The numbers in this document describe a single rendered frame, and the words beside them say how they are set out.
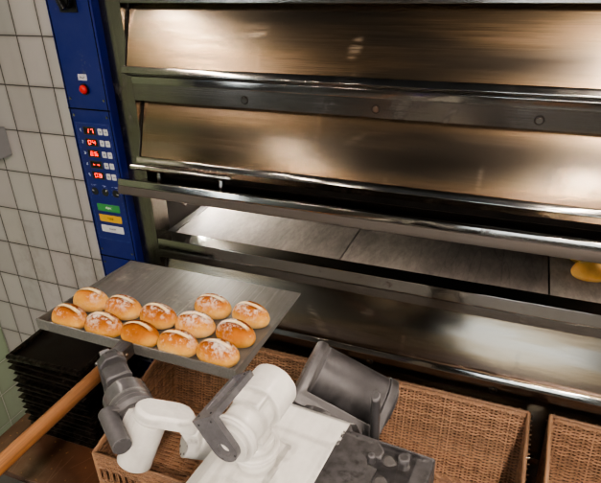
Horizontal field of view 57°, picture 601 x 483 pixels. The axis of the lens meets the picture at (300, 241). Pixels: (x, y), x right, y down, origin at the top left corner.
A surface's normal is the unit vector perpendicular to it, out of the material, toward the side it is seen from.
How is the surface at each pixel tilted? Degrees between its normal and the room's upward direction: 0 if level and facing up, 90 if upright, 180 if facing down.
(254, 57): 70
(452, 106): 90
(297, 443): 1
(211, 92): 90
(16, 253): 90
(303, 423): 1
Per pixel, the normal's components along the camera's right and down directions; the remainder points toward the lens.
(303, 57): -0.36, 0.10
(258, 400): -0.04, -0.89
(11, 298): -0.37, 0.44
